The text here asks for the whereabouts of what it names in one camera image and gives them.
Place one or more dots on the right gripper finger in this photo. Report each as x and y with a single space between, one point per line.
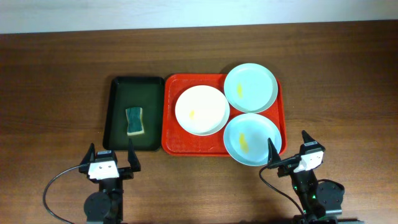
273 155
307 138

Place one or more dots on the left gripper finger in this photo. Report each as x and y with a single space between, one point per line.
89 156
132 158

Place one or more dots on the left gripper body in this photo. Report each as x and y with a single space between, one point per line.
123 171

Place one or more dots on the red plastic tray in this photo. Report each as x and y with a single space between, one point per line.
178 142

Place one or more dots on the light blue round plate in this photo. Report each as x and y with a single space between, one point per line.
245 139

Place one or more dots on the green yellow sponge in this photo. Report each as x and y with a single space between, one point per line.
134 121

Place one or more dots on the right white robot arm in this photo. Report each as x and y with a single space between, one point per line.
320 200

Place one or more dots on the mint green round plate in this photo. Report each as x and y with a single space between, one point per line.
250 88

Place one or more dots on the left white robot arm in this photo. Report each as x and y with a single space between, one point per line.
106 205

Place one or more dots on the white round plate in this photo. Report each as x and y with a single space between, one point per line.
202 110

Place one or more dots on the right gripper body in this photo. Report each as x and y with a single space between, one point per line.
285 170

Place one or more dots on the black plastic tray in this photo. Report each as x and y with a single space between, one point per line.
129 92

